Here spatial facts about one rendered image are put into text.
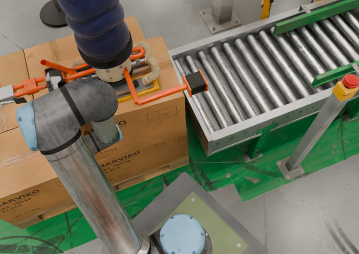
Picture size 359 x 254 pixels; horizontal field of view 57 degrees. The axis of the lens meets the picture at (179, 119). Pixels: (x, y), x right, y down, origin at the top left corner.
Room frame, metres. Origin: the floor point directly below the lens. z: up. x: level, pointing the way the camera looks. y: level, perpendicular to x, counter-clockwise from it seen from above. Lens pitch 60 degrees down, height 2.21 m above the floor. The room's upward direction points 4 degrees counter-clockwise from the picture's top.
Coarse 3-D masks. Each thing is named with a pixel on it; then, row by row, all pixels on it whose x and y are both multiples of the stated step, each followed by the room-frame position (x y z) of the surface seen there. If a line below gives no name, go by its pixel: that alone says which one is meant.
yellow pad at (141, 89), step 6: (138, 78) 0.94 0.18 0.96; (138, 84) 0.90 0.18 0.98; (144, 84) 0.90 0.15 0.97; (150, 84) 0.90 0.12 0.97; (156, 84) 0.90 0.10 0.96; (138, 90) 0.87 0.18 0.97; (144, 90) 0.87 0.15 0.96; (150, 90) 0.87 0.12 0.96; (156, 90) 0.88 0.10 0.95; (120, 96) 0.85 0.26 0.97; (126, 96) 0.85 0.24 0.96; (138, 96) 0.85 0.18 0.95; (120, 102) 0.82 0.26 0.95
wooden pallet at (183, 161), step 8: (176, 160) 0.85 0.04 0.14; (184, 160) 0.87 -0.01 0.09; (160, 168) 0.85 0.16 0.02; (168, 168) 0.84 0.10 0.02; (136, 176) 0.76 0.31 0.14; (144, 176) 0.80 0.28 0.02; (152, 176) 0.79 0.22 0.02; (120, 184) 0.75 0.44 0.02; (128, 184) 0.75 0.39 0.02; (56, 208) 0.59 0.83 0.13; (64, 208) 0.62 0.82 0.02; (72, 208) 0.61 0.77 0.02; (32, 216) 0.55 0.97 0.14; (40, 216) 0.57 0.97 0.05; (48, 216) 0.57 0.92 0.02; (16, 224) 0.51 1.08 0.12; (24, 224) 0.52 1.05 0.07; (32, 224) 0.53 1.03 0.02
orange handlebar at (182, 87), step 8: (136, 48) 1.02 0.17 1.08; (136, 56) 0.98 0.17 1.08; (80, 72) 0.91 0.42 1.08; (88, 72) 0.91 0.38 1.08; (128, 72) 0.89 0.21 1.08; (32, 80) 0.88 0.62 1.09; (40, 80) 0.89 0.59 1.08; (128, 80) 0.85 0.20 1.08; (16, 88) 0.85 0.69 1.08; (24, 88) 0.84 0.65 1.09; (32, 88) 0.84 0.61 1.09; (40, 88) 0.84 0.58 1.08; (176, 88) 0.79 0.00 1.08; (184, 88) 0.79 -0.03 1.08; (16, 96) 0.81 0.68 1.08; (136, 96) 0.76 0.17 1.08; (152, 96) 0.75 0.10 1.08; (160, 96) 0.75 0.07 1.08
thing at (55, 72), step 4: (48, 68) 0.93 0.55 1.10; (52, 68) 0.93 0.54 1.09; (44, 72) 0.91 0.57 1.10; (52, 72) 0.92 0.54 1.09; (56, 72) 0.91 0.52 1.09; (60, 72) 0.91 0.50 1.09; (64, 72) 0.92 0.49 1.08; (44, 76) 0.89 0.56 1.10; (60, 76) 0.89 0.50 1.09; (64, 76) 0.88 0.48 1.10; (64, 80) 0.87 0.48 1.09; (52, 84) 0.84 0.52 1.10; (60, 84) 0.85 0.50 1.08
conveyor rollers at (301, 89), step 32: (288, 32) 1.55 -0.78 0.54; (320, 32) 1.53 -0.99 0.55; (352, 32) 1.50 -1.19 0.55; (192, 64) 1.34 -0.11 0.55; (224, 64) 1.32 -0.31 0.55; (256, 64) 1.30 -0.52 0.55; (192, 96) 1.09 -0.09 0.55; (224, 96) 1.07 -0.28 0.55; (256, 96) 1.06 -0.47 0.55; (288, 96) 1.04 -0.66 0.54
